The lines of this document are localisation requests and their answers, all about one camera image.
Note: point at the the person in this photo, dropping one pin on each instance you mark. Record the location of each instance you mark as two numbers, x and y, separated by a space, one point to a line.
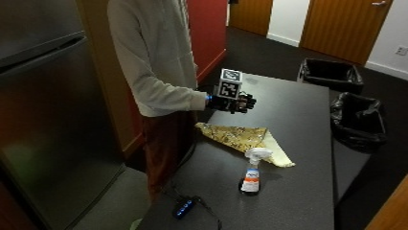
157 73

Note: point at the black lined waste bin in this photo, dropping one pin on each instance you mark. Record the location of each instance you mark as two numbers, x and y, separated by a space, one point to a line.
331 75
359 121

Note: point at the black hub with blue lights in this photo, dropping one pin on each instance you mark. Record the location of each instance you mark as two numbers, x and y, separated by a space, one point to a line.
184 207

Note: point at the yellow patterned cloth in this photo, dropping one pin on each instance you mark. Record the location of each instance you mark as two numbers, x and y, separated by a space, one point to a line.
242 139

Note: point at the white spray bottle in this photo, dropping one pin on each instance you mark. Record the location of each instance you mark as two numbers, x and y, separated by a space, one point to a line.
253 174

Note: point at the stainless steel refrigerator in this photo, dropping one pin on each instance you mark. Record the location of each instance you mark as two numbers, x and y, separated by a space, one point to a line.
47 118

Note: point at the white wall socket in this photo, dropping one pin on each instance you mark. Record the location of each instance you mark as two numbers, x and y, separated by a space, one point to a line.
402 50

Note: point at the white marker cube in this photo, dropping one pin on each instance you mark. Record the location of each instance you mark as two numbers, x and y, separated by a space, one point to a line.
229 84

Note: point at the wooden door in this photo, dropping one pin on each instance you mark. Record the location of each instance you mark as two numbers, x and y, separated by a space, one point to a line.
345 28
250 16

